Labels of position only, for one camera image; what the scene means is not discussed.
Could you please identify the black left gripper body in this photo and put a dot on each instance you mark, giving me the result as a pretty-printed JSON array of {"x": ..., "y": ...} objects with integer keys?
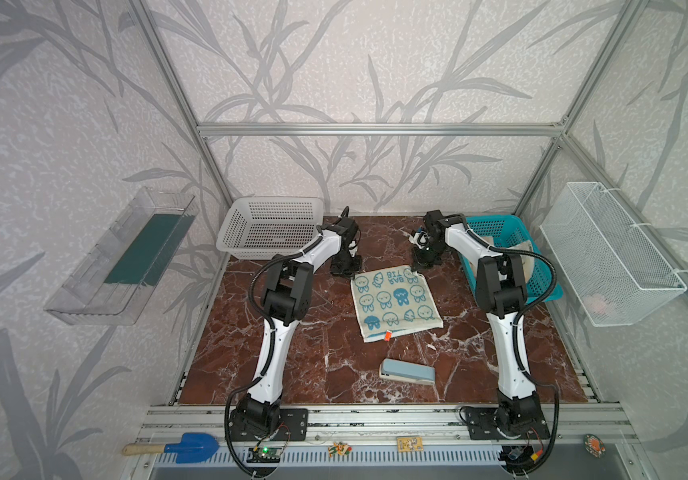
[{"x": 347, "y": 262}]

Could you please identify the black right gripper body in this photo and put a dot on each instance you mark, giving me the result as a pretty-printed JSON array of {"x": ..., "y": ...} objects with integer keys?
[{"x": 422, "y": 255}]

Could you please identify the blue bunny pattern towel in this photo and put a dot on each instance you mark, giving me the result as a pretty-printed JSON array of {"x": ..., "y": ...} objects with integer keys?
[{"x": 393, "y": 302}]

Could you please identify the teal perforated plastic basket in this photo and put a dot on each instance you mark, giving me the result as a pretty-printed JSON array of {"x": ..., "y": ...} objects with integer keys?
[{"x": 536, "y": 264}]

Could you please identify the white perforated plastic basket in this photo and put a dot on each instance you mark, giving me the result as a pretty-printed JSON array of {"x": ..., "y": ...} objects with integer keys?
[{"x": 258, "y": 228}]

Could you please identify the blue rabbit print towel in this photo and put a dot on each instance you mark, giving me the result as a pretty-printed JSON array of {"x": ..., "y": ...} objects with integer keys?
[{"x": 527, "y": 261}]

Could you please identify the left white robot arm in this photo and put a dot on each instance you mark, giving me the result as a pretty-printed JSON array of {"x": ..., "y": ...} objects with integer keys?
[{"x": 281, "y": 293}]

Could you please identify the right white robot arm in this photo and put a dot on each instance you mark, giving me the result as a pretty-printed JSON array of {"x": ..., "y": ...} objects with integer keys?
[{"x": 517, "y": 388}]

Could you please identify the light blue stapler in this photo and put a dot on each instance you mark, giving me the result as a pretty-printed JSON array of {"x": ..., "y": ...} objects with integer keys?
[{"x": 407, "y": 372}]

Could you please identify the small yellow circuit board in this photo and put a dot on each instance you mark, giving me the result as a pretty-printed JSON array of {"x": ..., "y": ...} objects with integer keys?
[{"x": 410, "y": 444}]

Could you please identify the green microcontroller board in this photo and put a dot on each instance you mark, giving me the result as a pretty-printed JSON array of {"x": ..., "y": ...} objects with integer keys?
[{"x": 265, "y": 455}]

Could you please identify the blue toy shovel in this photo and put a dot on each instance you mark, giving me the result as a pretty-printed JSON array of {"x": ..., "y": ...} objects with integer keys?
[{"x": 192, "y": 448}]

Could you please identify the round orange circuit board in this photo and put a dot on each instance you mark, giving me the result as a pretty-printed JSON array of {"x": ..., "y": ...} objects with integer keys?
[{"x": 594, "y": 446}]

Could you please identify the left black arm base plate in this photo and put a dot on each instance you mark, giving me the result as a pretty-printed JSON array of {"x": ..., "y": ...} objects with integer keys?
[{"x": 283, "y": 424}]

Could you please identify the pink object in wire basket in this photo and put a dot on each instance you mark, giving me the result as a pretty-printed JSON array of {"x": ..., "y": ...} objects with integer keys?
[{"x": 597, "y": 305}]

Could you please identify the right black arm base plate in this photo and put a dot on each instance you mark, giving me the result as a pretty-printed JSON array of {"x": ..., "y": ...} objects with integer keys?
[{"x": 479, "y": 423}]

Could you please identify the white wire mesh basket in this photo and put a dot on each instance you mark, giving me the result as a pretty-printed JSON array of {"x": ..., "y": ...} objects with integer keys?
[{"x": 601, "y": 249}]

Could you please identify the aluminium horizontal frame bar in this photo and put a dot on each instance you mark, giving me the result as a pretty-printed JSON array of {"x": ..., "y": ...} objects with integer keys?
[{"x": 208, "y": 130}]

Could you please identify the right controller board with wires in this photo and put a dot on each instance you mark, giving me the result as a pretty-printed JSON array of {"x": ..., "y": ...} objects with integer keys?
[{"x": 523, "y": 460}]

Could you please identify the clear plastic wall tray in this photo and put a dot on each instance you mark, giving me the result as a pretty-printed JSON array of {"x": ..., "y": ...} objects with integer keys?
[{"x": 113, "y": 284}]

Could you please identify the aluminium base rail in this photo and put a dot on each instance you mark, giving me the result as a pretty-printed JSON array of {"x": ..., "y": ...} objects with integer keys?
[{"x": 377, "y": 424}]

